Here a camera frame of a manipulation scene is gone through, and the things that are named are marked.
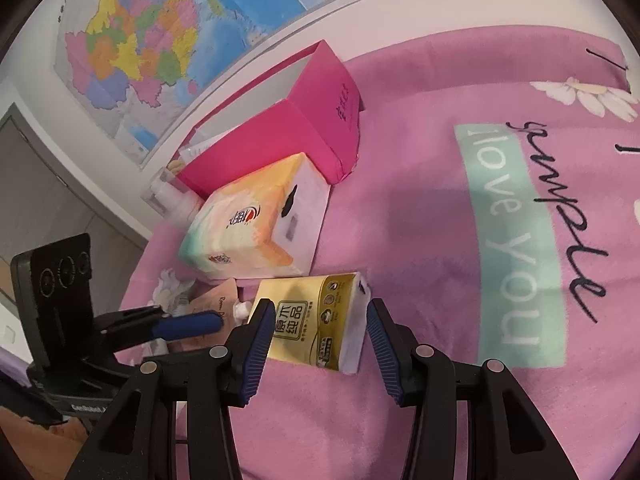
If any peach spout pouch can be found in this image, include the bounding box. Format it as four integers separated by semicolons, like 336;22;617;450
187;280;256;351

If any grey door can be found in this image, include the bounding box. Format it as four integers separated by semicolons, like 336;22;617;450
0;102;151;361

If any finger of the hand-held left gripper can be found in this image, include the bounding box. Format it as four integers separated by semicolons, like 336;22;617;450
94;305;224;342

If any yellow tissue pack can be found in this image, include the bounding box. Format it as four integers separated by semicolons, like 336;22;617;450
247;271;371;375

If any pink cardboard box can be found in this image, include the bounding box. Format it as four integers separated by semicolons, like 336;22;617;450
177;42;363;201

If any pink printed blanket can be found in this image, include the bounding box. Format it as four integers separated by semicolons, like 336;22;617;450
115;25;640;480

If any person's left forearm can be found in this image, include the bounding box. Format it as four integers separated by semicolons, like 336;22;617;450
0;404;88;480

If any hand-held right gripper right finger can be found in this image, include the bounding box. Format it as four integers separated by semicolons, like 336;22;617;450
365;298;572;480

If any colourful wall map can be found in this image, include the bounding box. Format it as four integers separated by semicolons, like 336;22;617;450
52;0;443;168

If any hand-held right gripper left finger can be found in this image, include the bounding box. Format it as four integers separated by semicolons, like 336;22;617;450
67;299;277;480

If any person's left hand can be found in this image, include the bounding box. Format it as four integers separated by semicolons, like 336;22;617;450
42;411;95;441

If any pastel tissue box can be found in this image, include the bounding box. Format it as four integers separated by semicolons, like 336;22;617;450
179;152;332;281

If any white pump bottle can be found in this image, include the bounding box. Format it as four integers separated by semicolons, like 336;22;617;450
141;167;206;223

